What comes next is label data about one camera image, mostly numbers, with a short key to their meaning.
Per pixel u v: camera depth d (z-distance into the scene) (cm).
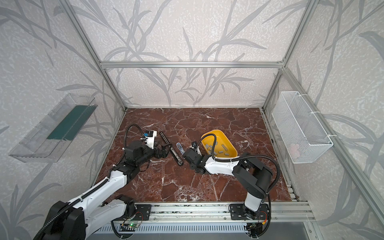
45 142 64
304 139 61
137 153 63
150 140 72
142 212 72
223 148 96
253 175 46
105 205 57
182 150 96
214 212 75
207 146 96
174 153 92
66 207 41
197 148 81
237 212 74
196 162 68
